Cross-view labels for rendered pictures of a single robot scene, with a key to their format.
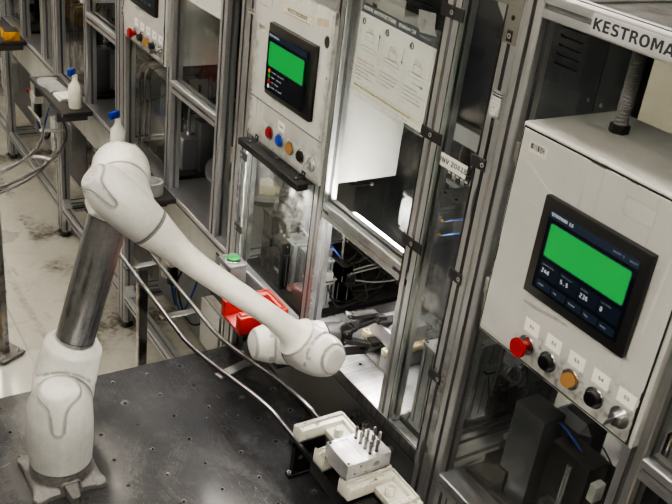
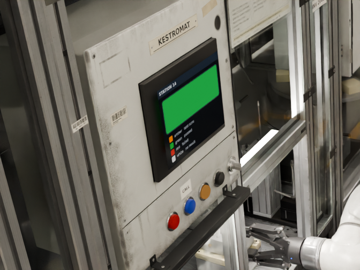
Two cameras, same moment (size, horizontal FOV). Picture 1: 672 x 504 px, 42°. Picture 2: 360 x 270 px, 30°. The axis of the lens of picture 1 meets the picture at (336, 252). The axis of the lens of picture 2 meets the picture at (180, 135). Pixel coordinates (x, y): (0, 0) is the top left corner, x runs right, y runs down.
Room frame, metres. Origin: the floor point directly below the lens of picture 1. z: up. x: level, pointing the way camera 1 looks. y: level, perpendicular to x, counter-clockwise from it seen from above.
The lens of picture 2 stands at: (2.68, 1.31, 2.16)
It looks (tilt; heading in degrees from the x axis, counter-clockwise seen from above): 26 degrees down; 252
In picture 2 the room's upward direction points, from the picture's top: 8 degrees counter-clockwise
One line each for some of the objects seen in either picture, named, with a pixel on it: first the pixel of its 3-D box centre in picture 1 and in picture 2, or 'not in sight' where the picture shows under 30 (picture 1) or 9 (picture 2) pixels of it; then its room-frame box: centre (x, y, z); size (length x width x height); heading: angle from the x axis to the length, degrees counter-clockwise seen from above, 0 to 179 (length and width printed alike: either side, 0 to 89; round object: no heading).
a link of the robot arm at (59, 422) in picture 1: (60, 419); not in sight; (1.70, 0.63, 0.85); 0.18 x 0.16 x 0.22; 16
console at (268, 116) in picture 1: (323, 76); (130, 117); (2.38, 0.10, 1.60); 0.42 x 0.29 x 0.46; 35
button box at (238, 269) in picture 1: (234, 275); not in sight; (2.31, 0.30, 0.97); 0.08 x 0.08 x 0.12; 35
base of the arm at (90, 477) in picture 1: (63, 470); not in sight; (1.67, 0.61, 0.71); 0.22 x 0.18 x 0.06; 35
